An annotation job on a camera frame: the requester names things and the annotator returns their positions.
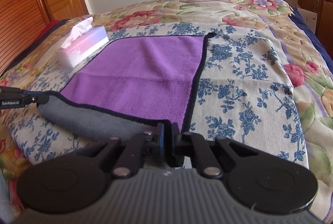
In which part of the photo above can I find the purple grey microfibre towel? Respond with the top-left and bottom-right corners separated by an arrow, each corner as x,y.
38,33 -> 214,145

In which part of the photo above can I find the floral bed blanket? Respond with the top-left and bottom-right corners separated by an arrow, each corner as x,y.
0,0 -> 333,224

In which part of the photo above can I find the pink white tissue pack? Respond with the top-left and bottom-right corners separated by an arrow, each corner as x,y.
56,16 -> 109,68

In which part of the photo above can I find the dark blue bed sheet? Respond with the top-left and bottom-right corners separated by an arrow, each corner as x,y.
290,6 -> 333,72

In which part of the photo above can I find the white cardboard box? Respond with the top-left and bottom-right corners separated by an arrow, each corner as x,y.
297,7 -> 318,34

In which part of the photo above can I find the wooden sideboard cabinet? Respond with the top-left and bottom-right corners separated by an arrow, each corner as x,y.
298,0 -> 333,57

